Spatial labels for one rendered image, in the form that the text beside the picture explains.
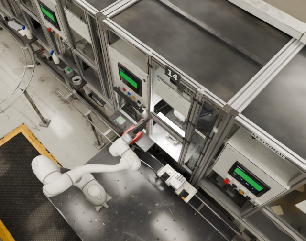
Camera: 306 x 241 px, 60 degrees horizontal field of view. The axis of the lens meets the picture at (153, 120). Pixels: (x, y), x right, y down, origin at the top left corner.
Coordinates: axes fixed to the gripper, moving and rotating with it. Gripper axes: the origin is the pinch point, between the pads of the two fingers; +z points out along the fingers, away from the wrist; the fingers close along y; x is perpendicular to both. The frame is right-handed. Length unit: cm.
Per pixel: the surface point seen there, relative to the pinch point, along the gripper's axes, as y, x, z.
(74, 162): -97, 78, -117
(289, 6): -234, 95, 284
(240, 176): 4, -79, 21
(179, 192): -50, -49, -27
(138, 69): 36.5, 14.2, 20.5
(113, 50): 39, 41, 17
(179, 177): -46, -40, -18
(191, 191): -54, -55, -19
